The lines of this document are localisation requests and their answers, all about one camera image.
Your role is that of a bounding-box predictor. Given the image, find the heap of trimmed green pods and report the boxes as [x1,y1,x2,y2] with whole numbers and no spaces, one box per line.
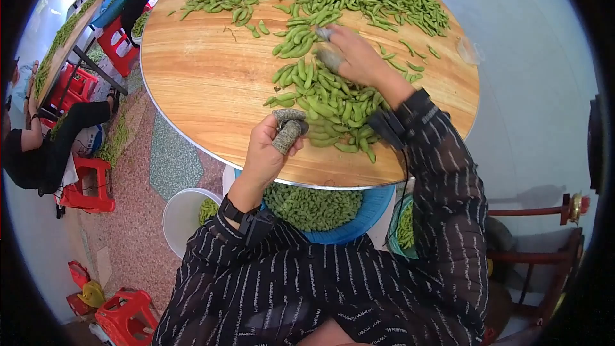
[262,183,364,232]

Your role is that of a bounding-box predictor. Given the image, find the red plastic stool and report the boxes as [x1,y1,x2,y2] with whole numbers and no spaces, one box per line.
[59,154,116,215]
[94,288,159,346]
[96,0,170,78]
[48,62,100,112]

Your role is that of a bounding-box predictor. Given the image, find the white plastic bucket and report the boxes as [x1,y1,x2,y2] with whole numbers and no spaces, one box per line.
[162,187,224,259]

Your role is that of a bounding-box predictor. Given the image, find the person's left index finger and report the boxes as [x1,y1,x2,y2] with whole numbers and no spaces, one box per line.
[272,108,308,124]

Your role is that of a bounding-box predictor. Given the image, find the person's right hand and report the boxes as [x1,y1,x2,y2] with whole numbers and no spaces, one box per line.
[315,25,410,106]

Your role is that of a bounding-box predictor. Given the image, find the teal plastic basin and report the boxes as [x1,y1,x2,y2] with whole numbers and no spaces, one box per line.
[387,194,420,260]

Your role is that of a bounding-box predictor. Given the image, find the long wooden table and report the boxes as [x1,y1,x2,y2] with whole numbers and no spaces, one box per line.
[33,0,130,107]

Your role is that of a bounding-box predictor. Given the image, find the yellow plastic object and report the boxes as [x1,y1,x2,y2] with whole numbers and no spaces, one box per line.
[78,281,106,309]

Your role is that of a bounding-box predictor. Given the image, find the clear plastic scrap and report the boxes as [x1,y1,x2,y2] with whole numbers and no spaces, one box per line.
[456,36,481,66]

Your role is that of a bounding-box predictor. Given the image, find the dark wooden chair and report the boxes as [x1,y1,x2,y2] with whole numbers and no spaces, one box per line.
[484,192,592,334]

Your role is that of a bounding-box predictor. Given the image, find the person's right index finger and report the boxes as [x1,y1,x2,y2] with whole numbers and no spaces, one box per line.
[315,25,347,42]

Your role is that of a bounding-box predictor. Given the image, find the person's right thumb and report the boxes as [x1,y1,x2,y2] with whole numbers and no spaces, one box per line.
[315,45,347,74]

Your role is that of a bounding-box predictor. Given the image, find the blue plastic basin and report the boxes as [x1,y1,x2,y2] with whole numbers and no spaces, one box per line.
[234,168,397,246]
[90,0,130,29]

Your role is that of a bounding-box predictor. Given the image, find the scattered green pods on floor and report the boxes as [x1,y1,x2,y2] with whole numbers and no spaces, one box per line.
[94,106,133,168]

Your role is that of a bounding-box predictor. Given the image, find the black wrist band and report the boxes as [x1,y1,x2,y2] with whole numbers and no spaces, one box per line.
[220,196,277,247]
[367,110,409,151]

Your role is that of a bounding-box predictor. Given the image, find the pile of green bean pods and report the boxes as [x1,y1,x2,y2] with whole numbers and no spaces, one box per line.
[167,0,451,164]

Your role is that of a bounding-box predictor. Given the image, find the round wooden table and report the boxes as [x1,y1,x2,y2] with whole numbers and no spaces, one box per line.
[139,0,481,191]

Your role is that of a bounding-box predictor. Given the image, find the person's body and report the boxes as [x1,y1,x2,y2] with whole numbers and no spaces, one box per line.
[153,223,492,346]

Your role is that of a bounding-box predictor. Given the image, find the person's left hand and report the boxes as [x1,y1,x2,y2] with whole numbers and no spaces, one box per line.
[242,108,309,189]

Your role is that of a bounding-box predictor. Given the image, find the white bowl of pods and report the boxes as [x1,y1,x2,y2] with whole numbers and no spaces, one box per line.
[131,10,152,45]

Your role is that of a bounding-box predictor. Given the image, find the person's left thumb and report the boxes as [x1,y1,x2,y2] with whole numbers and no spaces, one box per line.
[271,120,304,156]

